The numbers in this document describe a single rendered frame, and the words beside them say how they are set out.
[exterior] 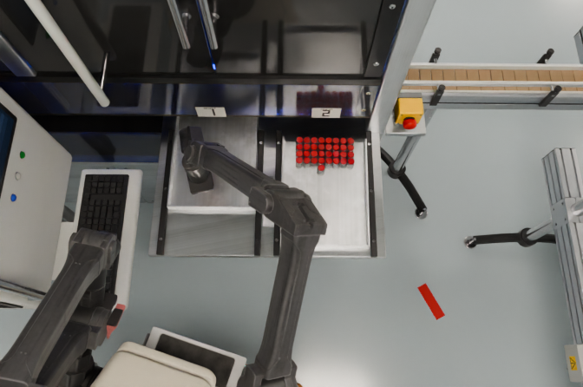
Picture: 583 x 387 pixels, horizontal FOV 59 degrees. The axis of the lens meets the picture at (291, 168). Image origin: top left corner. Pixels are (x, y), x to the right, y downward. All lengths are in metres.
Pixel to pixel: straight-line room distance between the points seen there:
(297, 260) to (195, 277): 1.51
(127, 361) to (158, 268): 1.43
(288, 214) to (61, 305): 0.42
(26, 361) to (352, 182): 1.04
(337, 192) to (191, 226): 0.45
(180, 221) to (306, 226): 0.70
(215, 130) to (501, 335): 1.57
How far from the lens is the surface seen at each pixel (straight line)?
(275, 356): 1.07
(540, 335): 2.63
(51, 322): 0.96
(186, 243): 1.57
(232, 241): 1.56
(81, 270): 1.05
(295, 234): 0.95
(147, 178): 2.16
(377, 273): 2.45
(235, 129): 1.67
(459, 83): 1.72
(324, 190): 1.59
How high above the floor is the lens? 2.39
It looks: 69 degrees down
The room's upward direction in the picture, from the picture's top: straight up
